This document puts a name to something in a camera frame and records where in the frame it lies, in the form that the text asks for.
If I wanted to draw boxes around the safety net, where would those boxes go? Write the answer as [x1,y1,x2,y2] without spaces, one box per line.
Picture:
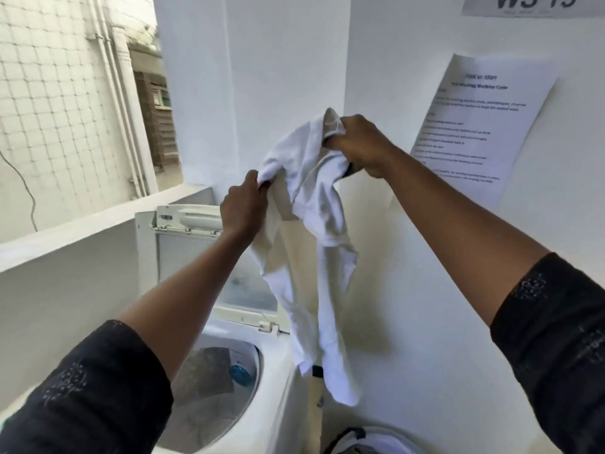
[0,0,157,232]

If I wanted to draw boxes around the blue round lint filter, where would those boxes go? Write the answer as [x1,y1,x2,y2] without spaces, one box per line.
[229,363,254,387]

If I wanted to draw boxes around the person's right hand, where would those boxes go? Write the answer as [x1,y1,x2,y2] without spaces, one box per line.
[323,113,396,179]

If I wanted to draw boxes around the white paper sign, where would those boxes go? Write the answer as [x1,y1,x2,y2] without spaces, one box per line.
[461,0,605,18]

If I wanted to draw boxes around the glass washing machine lid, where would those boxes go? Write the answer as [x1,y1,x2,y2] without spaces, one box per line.
[134,204,292,334]

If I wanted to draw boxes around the white drain pipes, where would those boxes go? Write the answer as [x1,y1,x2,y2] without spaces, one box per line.
[84,0,159,199]

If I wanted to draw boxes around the round white laundry basket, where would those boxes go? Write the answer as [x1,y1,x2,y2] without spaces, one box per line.
[323,425,426,454]

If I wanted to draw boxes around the printed white paper sheet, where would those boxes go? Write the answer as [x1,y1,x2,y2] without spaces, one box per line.
[410,53,558,211]

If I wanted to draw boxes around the white clothes garment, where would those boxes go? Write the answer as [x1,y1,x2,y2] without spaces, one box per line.
[249,107,362,407]

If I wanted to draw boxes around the person's left hand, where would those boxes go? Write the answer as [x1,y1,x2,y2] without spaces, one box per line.
[219,170,271,242]

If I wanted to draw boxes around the white top-load washing machine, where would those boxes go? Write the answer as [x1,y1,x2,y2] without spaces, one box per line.
[0,204,327,454]

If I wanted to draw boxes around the brown louvred window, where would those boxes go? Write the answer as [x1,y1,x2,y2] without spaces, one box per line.
[132,70,180,168]

